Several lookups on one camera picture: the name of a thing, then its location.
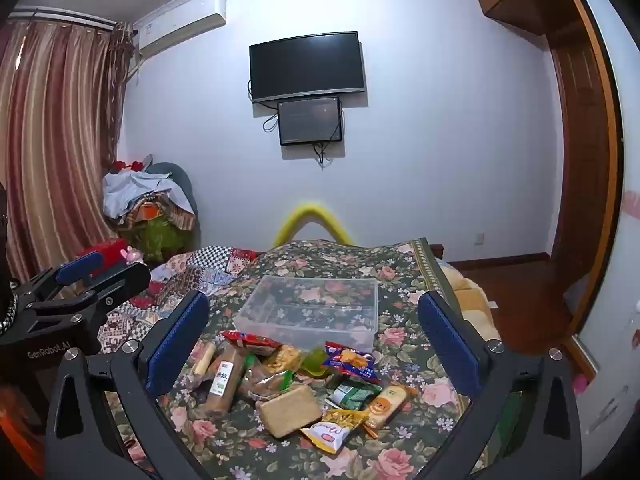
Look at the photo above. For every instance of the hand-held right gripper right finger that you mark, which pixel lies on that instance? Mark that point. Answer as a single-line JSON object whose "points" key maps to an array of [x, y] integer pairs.
{"points": [[447, 347]]}

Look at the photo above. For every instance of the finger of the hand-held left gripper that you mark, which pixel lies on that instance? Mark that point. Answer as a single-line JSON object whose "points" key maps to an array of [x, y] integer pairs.
{"points": [[120, 282], [80, 266]]}

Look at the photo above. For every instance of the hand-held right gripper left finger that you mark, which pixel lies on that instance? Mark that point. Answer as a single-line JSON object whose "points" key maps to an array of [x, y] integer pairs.
{"points": [[177, 347]]}

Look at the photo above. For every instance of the cracker roll with white label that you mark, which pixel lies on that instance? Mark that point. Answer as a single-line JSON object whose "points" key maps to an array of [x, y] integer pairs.
{"points": [[222, 385]]}

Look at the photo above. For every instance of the orange face rice cracker packet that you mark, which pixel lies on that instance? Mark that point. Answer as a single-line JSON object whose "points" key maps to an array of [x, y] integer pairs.
{"points": [[385, 405]]}

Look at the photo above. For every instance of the clear cookie bag green seal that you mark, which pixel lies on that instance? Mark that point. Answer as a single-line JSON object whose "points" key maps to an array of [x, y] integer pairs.
{"points": [[262, 385]]}

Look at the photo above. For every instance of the blue and red snack packet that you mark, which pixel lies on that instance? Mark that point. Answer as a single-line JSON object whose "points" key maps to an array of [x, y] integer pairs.
{"points": [[350, 362]]}

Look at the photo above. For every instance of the brown cracker pack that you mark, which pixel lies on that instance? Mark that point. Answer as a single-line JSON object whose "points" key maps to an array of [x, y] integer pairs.
{"points": [[290, 410]]}

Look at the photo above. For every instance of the clear plastic storage box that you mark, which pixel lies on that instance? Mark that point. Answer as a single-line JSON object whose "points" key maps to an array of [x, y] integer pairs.
{"points": [[305, 305]]}

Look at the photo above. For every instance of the cream stick snack packet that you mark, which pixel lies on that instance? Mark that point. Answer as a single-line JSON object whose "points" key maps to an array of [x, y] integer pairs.
{"points": [[205, 357]]}

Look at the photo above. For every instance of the red plush toy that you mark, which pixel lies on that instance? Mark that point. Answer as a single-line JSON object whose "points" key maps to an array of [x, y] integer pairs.
{"points": [[107, 251]]}

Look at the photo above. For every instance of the floral bed cover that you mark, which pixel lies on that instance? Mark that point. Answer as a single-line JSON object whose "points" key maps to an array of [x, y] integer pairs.
{"points": [[400, 320]]}

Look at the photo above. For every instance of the cream blanket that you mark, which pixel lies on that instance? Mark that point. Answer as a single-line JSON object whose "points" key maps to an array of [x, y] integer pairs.
{"points": [[467, 295]]}

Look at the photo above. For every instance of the pile of clothes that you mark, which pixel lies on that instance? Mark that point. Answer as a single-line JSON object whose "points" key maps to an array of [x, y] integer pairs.
{"points": [[145, 200]]}

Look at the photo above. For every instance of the patchwork quilt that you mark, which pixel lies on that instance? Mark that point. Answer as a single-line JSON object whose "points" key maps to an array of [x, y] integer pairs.
{"points": [[210, 265]]}

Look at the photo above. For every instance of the green snack packet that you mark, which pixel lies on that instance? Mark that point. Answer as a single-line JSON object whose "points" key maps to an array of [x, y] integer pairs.
{"points": [[357, 394]]}

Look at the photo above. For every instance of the small clear peanut snack packet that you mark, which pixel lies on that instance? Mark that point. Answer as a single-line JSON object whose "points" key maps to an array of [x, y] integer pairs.
{"points": [[286, 357]]}

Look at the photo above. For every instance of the teal chair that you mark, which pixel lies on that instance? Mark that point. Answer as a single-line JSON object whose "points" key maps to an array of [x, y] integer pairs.
{"points": [[175, 172]]}

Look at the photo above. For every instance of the striped brown curtain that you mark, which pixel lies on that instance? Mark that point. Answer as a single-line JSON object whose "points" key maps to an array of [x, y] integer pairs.
{"points": [[60, 135]]}

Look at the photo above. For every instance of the green jelly cup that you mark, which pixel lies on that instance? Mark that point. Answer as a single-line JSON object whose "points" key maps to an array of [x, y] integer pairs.
{"points": [[314, 362]]}

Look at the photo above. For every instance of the white yellow noodle snack packet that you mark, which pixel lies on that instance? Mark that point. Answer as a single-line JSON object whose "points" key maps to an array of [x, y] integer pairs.
{"points": [[330, 432]]}

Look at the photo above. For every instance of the yellow foam tube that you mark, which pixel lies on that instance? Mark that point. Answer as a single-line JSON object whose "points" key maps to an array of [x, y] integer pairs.
{"points": [[312, 210]]}

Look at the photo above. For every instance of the white sliding door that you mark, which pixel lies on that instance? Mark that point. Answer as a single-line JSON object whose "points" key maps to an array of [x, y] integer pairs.
{"points": [[625, 210]]}

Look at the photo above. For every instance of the brown wooden door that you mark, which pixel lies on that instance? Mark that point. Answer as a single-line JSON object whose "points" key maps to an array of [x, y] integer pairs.
{"points": [[582, 160]]}

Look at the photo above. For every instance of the white air conditioner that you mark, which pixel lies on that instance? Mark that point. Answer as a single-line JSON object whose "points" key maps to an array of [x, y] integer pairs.
{"points": [[180, 25]]}

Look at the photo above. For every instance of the white wall outlet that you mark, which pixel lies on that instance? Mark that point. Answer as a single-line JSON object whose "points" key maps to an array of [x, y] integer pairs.
{"points": [[481, 238]]}

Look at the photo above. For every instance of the small black wall monitor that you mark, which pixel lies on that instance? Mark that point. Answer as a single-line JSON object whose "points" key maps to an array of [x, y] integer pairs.
{"points": [[310, 120]]}

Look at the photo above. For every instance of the wall television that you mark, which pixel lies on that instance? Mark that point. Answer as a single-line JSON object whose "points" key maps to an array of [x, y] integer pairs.
{"points": [[305, 67]]}

